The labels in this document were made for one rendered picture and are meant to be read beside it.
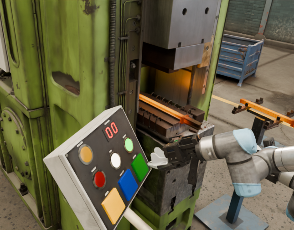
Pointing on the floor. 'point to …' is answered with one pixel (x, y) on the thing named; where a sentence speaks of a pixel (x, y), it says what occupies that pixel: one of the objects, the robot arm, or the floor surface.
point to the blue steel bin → (239, 57)
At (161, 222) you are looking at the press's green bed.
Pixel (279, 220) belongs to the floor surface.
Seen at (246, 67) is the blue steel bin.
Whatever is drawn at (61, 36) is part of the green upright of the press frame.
